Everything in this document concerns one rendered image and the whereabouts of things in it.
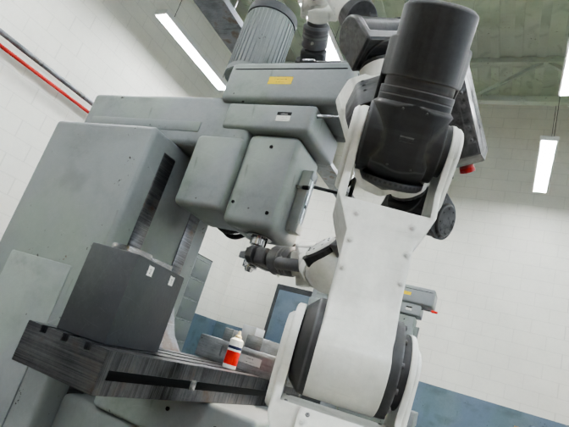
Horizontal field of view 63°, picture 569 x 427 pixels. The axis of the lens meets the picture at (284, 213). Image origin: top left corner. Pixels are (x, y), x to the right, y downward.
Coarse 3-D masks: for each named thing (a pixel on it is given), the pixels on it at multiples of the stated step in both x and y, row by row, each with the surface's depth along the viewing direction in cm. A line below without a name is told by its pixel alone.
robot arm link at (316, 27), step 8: (320, 8) 147; (328, 8) 147; (312, 16) 149; (320, 16) 149; (328, 16) 149; (304, 24) 154; (312, 24) 151; (320, 24) 150; (304, 32) 154; (312, 32) 151; (320, 32) 151; (328, 32) 153
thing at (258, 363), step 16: (208, 336) 152; (224, 336) 149; (208, 352) 149; (224, 352) 147; (240, 352) 145; (256, 352) 142; (240, 368) 143; (256, 368) 141; (272, 368) 139; (288, 384) 135
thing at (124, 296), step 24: (96, 264) 97; (120, 264) 95; (144, 264) 97; (168, 264) 110; (96, 288) 95; (120, 288) 93; (144, 288) 99; (168, 288) 109; (72, 312) 94; (96, 312) 93; (120, 312) 93; (144, 312) 101; (168, 312) 111; (96, 336) 91; (120, 336) 95; (144, 336) 103
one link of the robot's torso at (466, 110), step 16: (368, 64) 105; (352, 80) 105; (368, 80) 101; (464, 80) 85; (352, 96) 98; (368, 96) 89; (464, 96) 86; (352, 112) 91; (464, 112) 87; (464, 128) 87; (480, 128) 97; (464, 144) 88; (480, 144) 90; (464, 160) 90; (480, 160) 92; (384, 192) 109; (400, 192) 110
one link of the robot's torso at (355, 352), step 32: (352, 128) 73; (352, 160) 74; (448, 160) 71; (352, 224) 71; (384, 224) 71; (416, 224) 71; (352, 256) 69; (384, 256) 69; (352, 288) 68; (384, 288) 68; (320, 320) 65; (352, 320) 65; (384, 320) 65; (320, 352) 63; (352, 352) 63; (384, 352) 63; (320, 384) 63; (352, 384) 62; (384, 384) 62; (384, 416) 64
